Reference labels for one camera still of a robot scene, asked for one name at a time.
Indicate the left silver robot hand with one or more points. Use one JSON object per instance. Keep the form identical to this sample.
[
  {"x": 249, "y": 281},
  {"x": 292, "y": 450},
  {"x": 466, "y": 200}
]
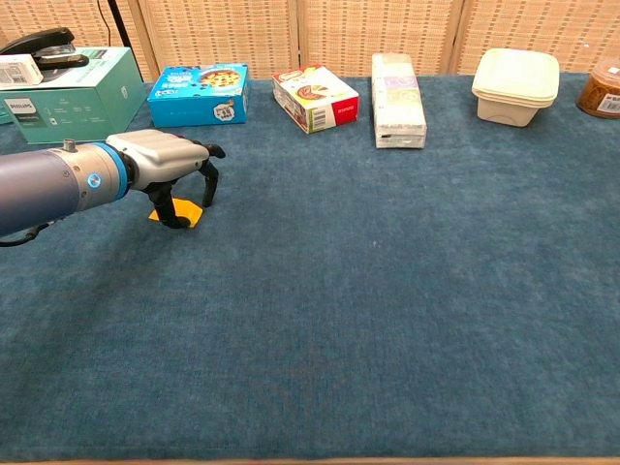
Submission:
[{"x": 160, "y": 157}]

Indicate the blue cookie box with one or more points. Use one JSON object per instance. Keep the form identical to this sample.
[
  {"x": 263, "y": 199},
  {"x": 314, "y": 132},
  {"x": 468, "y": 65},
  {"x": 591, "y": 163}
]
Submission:
[{"x": 194, "y": 106}]

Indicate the teal Philips box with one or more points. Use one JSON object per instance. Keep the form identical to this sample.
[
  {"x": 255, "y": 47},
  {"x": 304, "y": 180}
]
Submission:
[{"x": 72, "y": 109}]

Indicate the white and red food box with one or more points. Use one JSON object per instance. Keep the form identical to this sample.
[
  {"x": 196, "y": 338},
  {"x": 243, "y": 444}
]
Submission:
[{"x": 315, "y": 99}]

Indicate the small white barcode box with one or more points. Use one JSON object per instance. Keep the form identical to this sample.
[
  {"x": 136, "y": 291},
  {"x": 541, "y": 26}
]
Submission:
[{"x": 17, "y": 71}]

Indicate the black stand pole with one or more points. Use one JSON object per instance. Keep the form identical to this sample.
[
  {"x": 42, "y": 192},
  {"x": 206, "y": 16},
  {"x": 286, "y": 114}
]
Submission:
[{"x": 117, "y": 24}]

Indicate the black stapler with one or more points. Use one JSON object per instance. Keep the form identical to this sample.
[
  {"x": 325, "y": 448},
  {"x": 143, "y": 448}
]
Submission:
[{"x": 53, "y": 51}]

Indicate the woven bamboo folding screen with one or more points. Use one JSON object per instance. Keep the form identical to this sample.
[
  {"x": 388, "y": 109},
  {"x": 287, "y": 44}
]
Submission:
[{"x": 339, "y": 34}]

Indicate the blue table cloth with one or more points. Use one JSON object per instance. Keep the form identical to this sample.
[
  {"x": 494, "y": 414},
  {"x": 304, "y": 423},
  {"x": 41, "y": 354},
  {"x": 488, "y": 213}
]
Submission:
[{"x": 339, "y": 290}]

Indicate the white tissue pack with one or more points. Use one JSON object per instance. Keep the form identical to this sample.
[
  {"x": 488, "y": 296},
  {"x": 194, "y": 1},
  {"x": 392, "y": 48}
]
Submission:
[{"x": 397, "y": 104}]

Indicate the cream lidded food container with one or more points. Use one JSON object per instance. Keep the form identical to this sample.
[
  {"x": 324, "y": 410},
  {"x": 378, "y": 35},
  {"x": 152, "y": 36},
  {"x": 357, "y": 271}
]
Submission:
[{"x": 516, "y": 87}]

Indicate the clear jar of rubber bands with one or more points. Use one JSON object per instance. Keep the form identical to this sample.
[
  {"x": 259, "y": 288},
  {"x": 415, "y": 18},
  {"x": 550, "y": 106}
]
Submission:
[{"x": 600, "y": 92}]

